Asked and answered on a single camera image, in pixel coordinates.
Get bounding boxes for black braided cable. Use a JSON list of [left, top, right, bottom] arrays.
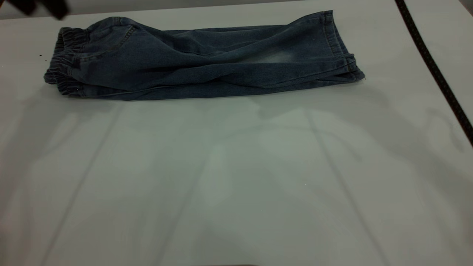
[[394, 0, 473, 146]]

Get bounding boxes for blue denim pants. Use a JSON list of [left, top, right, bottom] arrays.
[[43, 10, 366, 101]]

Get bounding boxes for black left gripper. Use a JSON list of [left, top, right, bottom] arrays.
[[0, 0, 70, 20]]

